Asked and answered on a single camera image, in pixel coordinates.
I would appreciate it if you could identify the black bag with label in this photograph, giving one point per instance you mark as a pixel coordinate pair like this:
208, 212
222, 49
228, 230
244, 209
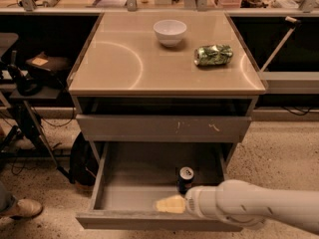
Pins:
52, 71

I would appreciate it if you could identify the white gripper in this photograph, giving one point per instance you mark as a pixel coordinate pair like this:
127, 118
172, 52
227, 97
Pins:
198, 200

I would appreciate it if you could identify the crushed green soda can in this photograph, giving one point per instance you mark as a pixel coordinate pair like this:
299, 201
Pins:
213, 55

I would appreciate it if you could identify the white ceramic bowl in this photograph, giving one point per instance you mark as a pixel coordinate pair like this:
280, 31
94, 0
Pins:
169, 32

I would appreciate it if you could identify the open grey middle drawer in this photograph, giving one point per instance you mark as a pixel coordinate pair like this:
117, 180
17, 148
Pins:
133, 176

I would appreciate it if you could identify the black stand with cables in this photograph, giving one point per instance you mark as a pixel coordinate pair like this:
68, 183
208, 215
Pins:
25, 117

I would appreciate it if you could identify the tan shoe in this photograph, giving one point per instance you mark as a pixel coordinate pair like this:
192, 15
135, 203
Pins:
23, 208

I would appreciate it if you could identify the dark blue pepsi can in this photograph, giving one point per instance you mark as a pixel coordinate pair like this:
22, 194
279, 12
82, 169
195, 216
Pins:
185, 179

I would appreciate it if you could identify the grey pole with handle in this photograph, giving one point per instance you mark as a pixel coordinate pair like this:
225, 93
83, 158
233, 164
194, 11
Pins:
293, 24

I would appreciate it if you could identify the grey drawer cabinet with counter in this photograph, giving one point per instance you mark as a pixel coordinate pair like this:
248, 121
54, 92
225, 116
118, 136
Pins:
126, 71

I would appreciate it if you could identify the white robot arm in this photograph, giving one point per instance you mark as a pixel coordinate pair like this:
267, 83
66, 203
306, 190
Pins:
246, 205

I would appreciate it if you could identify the closed grey top drawer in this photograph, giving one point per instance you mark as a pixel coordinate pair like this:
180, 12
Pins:
163, 128

